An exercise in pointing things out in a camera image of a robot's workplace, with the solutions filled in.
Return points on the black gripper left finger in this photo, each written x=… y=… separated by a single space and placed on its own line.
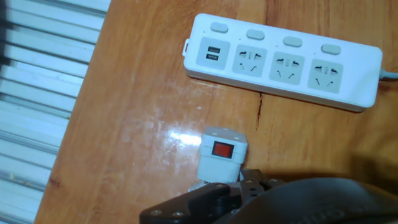
x=186 y=208

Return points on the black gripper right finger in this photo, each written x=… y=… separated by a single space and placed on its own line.
x=252 y=186

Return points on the white bulb holder with bulb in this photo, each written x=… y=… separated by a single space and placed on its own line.
x=217 y=168

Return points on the orange wooden board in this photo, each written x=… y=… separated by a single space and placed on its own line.
x=140 y=93

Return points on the white power strip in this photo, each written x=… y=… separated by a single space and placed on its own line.
x=360 y=77

